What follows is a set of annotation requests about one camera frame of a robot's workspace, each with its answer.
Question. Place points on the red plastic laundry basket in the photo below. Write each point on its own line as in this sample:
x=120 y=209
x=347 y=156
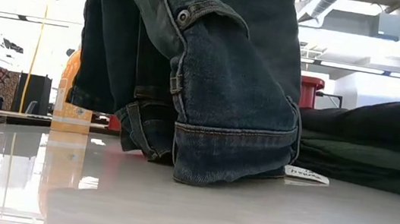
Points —
x=309 y=93

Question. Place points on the black box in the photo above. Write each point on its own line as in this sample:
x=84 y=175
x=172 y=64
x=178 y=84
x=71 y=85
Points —
x=36 y=93

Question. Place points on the black trousers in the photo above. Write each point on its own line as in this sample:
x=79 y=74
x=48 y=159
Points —
x=375 y=120

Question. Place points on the black metal bracket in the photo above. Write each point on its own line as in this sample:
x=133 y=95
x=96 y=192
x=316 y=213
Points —
x=330 y=94

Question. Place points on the dark navy shorts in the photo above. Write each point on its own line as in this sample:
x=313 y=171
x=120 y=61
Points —
x=385 y=189

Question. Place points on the green button shirt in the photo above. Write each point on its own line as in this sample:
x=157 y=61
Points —
x=370 y=159

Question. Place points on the dark denim jeans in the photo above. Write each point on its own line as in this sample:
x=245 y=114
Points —
x=225 y=92

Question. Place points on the ceiling light strip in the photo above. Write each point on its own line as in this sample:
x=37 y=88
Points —
x=381 y=72
x=13 y=16

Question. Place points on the orange spray bottle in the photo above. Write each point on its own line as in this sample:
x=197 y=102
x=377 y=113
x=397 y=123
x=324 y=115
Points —
x=65 y=116

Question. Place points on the silver ceiling ventilation duct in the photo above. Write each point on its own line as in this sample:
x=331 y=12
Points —
x=322 y=2

